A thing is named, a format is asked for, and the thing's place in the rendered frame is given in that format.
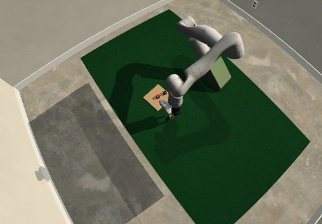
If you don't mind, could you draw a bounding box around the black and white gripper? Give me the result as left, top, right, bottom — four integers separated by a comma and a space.
159, 99, 183, 119

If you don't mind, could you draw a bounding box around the cream square mat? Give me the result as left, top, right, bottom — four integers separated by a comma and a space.
144, 84, 168, 111

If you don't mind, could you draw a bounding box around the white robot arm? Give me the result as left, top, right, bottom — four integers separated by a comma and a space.
165, 16, 244, 104

